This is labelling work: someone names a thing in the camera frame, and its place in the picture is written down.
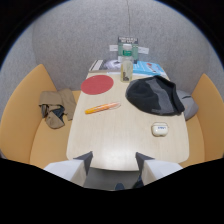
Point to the dark grey knit beanie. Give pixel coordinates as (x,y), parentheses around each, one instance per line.
(155,95)

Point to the khaki folded garment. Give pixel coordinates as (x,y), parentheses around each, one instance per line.
(57,107)

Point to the white wall socket plate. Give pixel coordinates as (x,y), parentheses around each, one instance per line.
(144,50)

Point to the clear plastic bottle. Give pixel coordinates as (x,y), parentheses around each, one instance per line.
(127,65)

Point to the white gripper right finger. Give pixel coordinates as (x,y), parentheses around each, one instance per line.
(156,168)

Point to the orange marker pen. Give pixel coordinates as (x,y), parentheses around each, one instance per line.
(101,108)

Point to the grey cushion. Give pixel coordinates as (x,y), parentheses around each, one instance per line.
(188,103)

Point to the white AirPods case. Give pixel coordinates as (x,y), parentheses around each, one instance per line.
(159,128)

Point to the orange curved booth bench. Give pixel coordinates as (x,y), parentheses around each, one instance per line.
(23,116)

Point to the red round coaster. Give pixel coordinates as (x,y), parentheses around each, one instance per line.
(97,84)

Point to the green wall sign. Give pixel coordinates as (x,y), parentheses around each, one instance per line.
(128,45)

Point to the blue book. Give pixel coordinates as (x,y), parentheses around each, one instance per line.
(148,67)

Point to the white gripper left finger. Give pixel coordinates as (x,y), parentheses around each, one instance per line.
(71,166)

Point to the black and white book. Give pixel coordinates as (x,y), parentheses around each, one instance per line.
(104,65)

